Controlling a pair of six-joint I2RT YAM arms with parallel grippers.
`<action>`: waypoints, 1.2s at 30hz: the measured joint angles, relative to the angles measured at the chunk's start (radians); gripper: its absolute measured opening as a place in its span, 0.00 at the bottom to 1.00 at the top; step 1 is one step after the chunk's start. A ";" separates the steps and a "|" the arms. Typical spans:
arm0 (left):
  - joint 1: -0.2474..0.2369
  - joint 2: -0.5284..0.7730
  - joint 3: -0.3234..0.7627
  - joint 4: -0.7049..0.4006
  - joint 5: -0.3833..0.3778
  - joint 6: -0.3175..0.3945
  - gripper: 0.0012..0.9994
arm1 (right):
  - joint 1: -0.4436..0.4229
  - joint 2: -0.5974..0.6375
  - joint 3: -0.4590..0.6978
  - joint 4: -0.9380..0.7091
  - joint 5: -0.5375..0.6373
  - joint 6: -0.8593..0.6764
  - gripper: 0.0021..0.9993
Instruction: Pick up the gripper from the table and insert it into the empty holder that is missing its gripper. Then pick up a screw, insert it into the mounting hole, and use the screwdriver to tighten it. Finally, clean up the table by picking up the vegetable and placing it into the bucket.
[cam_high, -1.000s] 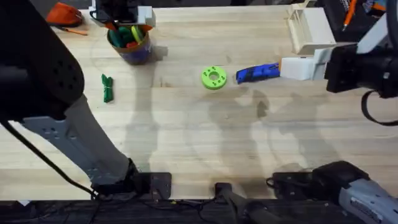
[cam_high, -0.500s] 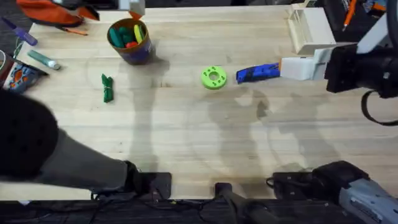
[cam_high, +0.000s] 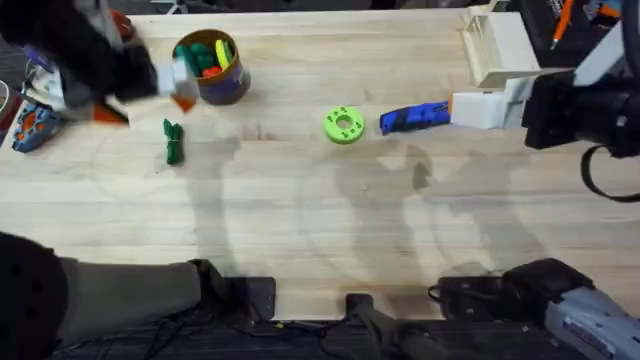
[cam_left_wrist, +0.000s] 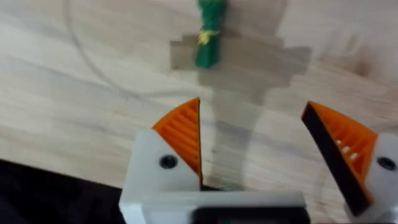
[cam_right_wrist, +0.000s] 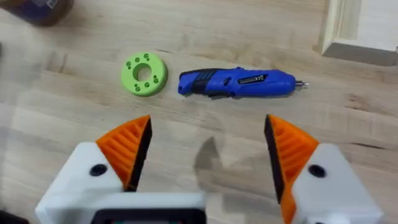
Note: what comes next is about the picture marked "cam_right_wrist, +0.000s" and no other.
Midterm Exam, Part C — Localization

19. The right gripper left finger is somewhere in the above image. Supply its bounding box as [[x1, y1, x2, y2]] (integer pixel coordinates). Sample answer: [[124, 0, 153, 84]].
[[34, 114, 153, 224]]

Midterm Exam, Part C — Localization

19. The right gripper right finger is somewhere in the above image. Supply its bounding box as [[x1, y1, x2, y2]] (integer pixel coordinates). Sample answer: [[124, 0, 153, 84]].
[[264, 114, 385, 224]]

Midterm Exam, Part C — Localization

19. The blue electric screwdriver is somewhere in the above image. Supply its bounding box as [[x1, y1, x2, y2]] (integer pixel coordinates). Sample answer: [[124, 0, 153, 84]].
[[177, 66, 310, 100]]

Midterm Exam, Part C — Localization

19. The green disc with holes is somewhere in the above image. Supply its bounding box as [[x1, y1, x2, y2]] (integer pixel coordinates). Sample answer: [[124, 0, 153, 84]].
[[121, 52, 169, 98]]

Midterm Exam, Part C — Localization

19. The pale wooden box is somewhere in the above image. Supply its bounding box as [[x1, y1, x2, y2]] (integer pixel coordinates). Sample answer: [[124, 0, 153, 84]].
[[312, 0, 398, 67]]

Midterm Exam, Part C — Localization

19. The brown tub with toys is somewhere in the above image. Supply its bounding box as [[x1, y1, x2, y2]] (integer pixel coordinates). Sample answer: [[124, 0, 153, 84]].
[[0, 0, 75, 27]]

